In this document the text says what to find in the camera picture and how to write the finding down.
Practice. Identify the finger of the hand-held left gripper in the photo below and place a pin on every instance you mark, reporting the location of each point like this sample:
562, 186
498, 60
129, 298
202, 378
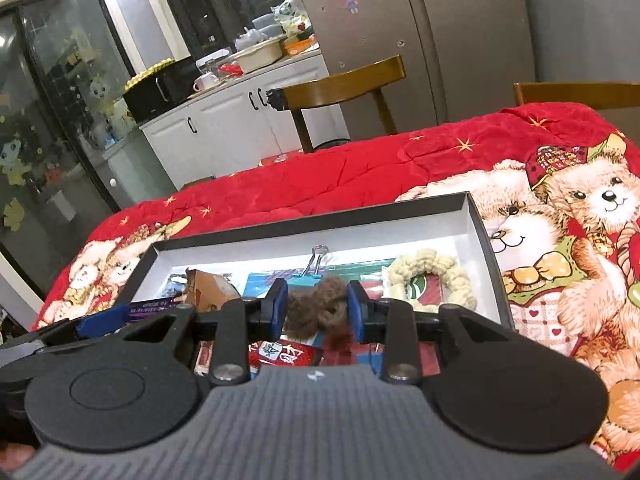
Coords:
102, 321

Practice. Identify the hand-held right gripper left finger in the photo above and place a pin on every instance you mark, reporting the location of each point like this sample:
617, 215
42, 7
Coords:
277, 310

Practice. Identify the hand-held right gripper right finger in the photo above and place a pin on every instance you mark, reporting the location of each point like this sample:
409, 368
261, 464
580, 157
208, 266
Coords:
357, 310

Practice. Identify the brown fuzzy hair claw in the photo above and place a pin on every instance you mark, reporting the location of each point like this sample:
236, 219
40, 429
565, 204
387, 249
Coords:
317, 310

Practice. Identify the purple tube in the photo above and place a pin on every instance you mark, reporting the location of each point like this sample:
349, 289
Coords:
150, 306

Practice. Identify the silver binder clip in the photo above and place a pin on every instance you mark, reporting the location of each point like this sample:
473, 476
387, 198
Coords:
317, 257

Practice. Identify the brown paper packet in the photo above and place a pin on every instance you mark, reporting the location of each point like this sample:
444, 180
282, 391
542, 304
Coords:
212, 290

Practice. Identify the black cardboard box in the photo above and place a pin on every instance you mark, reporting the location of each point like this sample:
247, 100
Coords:
300, 240

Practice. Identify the cream scrunchie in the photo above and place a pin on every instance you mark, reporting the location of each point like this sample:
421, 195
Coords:
440, 265

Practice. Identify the person's left hand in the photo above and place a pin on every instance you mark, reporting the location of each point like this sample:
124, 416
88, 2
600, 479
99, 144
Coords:
12, 457

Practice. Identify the printed flat packet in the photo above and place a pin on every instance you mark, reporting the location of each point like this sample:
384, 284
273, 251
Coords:
352, 266

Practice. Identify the red printed blanket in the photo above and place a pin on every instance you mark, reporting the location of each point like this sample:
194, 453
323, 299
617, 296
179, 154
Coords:
350, 170

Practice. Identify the red flat box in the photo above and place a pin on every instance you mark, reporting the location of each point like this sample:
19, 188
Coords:
274, 159

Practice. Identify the white cabinet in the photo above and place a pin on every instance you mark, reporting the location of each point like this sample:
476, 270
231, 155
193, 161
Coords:
225, 125

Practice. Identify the sliding glass door with stickers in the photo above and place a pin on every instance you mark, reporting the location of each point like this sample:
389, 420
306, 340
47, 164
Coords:
50, 135

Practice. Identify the wooden chair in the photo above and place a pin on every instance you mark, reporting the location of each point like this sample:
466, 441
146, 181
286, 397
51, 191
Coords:
345, 82
575, 94

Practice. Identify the black microwave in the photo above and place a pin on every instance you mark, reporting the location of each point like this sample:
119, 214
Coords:
160, 90

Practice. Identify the white cup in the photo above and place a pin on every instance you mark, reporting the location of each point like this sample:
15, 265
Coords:
205, 82

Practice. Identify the yellow bumpy item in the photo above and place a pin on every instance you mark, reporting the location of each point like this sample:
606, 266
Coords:
147, 74

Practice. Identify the cream pot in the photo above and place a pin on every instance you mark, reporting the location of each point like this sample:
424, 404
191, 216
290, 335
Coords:
260, 55

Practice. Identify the orange package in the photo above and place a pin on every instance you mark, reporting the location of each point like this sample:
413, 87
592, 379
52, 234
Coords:
300, 46

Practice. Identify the silver double-door refrigerator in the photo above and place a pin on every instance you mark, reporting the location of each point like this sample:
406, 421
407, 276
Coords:
425, 35

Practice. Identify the plastic snack bag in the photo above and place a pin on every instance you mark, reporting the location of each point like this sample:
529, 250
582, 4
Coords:
290, 17

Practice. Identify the cartoon figure fridge magnet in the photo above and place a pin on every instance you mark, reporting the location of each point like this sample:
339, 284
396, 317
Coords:
351, 1

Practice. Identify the dark window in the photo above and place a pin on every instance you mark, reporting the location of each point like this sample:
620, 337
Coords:
215, 5

